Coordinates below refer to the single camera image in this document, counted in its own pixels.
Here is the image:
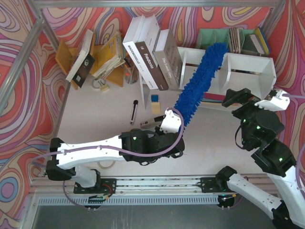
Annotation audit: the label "blue yellow book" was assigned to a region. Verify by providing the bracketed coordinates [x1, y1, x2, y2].
[250, 27, 271, 57]

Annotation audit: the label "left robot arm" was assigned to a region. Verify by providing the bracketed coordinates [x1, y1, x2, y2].
[46, 129, 185, 188]

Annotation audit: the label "yellow wooden book rack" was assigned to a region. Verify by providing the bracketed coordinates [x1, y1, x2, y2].
[55, 30, 125, 88]

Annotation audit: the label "small white shelf stand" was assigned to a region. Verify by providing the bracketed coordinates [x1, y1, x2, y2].
[139, 74, 150, 110]

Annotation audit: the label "black white paperback book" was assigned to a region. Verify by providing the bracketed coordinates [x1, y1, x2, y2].
[66, 29, 95, 88]

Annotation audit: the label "white bookshelf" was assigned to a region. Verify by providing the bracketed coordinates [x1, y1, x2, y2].
[178, 47, 276, 99]

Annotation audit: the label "yellow worn books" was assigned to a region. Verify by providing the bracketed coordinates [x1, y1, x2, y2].
[92, 31, 125, 79]

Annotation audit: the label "yellow sticky note pad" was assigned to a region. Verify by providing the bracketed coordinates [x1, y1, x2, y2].
[151, 102, 161, 115]

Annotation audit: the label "blue eraser block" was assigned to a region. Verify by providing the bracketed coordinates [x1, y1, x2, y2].
[151, 94, 159, 103]

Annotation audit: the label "white Mademoiselle book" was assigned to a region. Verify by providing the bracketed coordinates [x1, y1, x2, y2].
[122, 15, 158, 89]

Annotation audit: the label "stack of coloured folders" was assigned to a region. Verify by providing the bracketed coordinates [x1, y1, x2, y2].
[202, 93, 225, 103]

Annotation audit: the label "green file organizer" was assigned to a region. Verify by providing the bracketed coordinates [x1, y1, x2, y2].
[195, 27, 255, 53]

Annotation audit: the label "pencil cup with pencils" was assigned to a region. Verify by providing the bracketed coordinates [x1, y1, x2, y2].
[124, 56, 139, 84]

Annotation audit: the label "grey black stapler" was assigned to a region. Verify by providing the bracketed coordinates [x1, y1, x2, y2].
[140, 115, 165, 129]

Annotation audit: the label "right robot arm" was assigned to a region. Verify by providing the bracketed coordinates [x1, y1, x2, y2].
[215, 88, 305, 229]

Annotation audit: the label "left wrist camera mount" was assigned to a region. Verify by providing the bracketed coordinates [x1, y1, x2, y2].
[160, 108, 183, 134]

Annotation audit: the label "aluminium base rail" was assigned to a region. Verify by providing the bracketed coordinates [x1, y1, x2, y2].
[30, 176, 289, 198]

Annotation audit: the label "blue microfiber duster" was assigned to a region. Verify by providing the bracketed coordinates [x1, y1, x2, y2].
[174, 42, 228, 127]

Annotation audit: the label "masking tape roll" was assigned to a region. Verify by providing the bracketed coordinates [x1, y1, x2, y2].
[97, 161, 116, 170]

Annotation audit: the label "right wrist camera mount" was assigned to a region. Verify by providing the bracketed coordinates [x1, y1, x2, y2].
[254, 89, 290, 112]

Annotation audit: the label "brass padlock with ring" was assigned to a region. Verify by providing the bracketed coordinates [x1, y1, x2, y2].
[91, 79, 109, 92]

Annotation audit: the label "black white utility knife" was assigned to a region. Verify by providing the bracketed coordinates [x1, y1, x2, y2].
[130, 100, 138, 125]

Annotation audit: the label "grey Lonely City book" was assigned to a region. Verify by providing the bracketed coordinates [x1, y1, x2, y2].
[153, 29, 183, 90]

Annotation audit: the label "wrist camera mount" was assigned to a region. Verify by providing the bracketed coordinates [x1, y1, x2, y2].
[254, 89, 290, 112]
[160, 108, 183, 134]

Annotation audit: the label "brown Fredonia book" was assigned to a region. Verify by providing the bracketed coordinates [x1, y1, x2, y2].
[135, 42, 169, 91]

